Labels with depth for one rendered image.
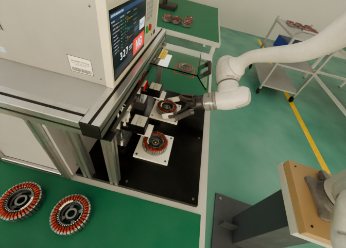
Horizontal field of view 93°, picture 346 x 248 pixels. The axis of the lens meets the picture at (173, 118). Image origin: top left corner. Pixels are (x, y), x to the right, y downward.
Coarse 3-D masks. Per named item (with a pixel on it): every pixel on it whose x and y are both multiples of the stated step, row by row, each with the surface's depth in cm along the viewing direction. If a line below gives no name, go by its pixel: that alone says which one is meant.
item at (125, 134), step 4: (124, 132) 71; (128, 132) 71; (116, 136) 69; (120, 136) 69; (124, 136) 70; (128, 136) 72; (120, 140) 70; (124, 140) 69; (128, 140) 74; (124, 144) 71
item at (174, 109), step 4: (164, 100) 91; (160, 104) 89; (164, 104) 92; (168, 104) 92; (172, 104) 90; (176, 104) 91; (160, 108) 86; (164, 108) 89; (168, 108) 89; (172, 108) 88; (176, 108) 89; (160, 112) 86; (164, 112) 85; (168, 112) 85
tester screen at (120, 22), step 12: (144, 0) 50; (120, 12) 37; (132, 12) 44; (144, 12) 53; (120, 24) 39; (132, 24) 46; (144, 24) 56; (120, 36) 41; (132, 36) 48; (120, 48) 43; (132, 48) 51
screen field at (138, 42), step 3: (141, 33) 55; (138, 36) 53; (141, 36) 56; (135, 39) 51; (138, 39) 54; (141, 39) 57; (135, 42) 52; (138, 42) 55; (141, 42) 58; (135, 45) 53; (138, 45) 55; (141, 45) 59; (135, 48) 54; (138, 48) 56; (135, 51) 54
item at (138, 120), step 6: (138, 114) 66; (132, 120) 64; (138, 120) 64; (144, 120) 65; (126, 126) 64; (132, 126) 63; (138, 126) 62; (144, 126) 63; (150, 126) 68; (120, 132) 67; (132, 132) 65; (138, 132) 64; (144, 132) 64; (150, 132) 66
